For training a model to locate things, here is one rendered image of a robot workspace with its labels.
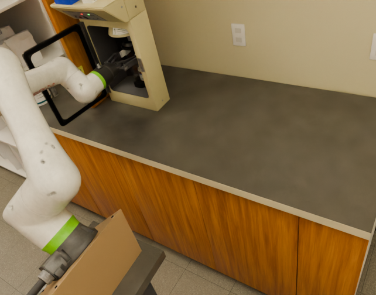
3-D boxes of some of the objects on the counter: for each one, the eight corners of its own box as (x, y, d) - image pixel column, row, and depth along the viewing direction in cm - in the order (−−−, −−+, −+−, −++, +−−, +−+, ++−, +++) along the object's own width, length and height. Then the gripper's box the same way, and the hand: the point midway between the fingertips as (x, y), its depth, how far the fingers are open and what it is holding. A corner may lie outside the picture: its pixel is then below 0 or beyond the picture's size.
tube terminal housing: (139, 76, 206) (90, -75, 156) (184, 84, 190) (147, -81, 140) (111, 100, 192) (48, -57, 142) (157, 111, 176) (105, -62, 125)
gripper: (121, 69, 152) (151, 44, 165) (86, 63, 163) (118, 40, 176) (126, 83, 157) (156, 58, 170) (92, 76, 168) (123, 53, 181)
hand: (133, 51), depth 172 cm, fingers closed on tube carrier, 9 cm apart
